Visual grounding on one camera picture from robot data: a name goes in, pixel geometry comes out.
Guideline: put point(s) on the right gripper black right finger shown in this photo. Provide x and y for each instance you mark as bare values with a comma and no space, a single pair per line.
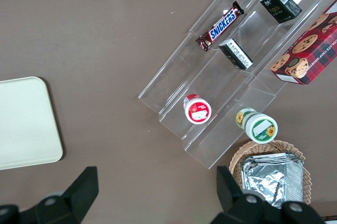
231,197

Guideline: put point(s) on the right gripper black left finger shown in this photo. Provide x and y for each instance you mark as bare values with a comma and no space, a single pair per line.
76,197

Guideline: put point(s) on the light wicker basket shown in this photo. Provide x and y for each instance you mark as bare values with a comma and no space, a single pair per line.
237,161

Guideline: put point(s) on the cream plastic tray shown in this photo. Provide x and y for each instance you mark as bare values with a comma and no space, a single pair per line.
26,121

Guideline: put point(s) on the stacked aluminium foil containers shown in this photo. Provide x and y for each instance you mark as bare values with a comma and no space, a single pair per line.
271,182

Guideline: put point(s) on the green lid yogurt cup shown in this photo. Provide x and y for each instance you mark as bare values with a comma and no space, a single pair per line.
263,129

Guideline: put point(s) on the red lid yogurt cup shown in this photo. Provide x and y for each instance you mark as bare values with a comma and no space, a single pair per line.
198,112

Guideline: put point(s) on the clear acrylic stepped shelf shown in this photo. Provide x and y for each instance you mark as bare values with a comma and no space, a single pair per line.
229,87

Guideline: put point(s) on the small black carton box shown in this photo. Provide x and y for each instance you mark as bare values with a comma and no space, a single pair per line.
279,5
237,55

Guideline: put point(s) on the red tartan cookie box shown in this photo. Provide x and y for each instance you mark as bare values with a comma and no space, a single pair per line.
310,50

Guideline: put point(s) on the Snickers chocolate bar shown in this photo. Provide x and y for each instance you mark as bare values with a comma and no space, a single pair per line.
221,25

